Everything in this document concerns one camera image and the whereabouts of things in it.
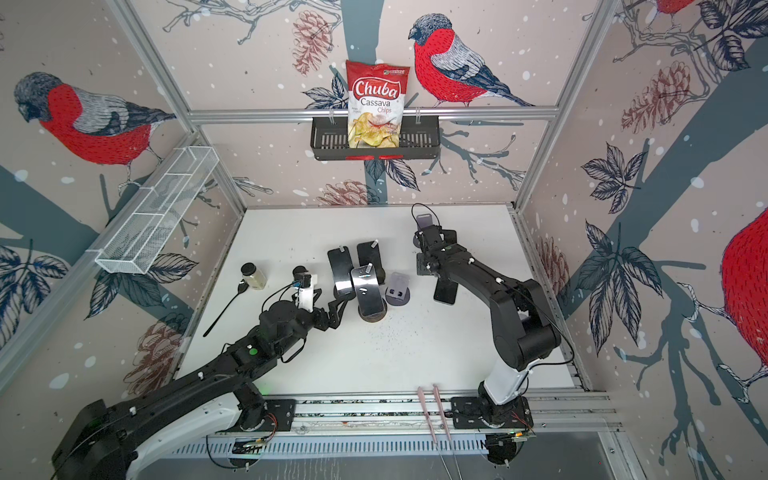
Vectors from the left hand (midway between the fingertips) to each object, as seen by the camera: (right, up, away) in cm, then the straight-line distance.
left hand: (334, 296), depth 77 cm
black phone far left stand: (0, +6, +15) cm, 16 cm away
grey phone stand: (+17, -2, +14) cm, 22 cm away
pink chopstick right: (+27, -24, 0) cm, 37 cm away
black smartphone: (+34, -3, +22) cm, 41 cm away
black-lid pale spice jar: (-28, +3, +15) cm, 32 cm away
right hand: (+28, +6, +16) cm, 33 cm away
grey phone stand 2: (+27, +22, +33) cm, 48 cm away
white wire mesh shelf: (-47, +15, -6) cm, 49 cm away
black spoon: (-35, -1, +21) cm, 40 cm away
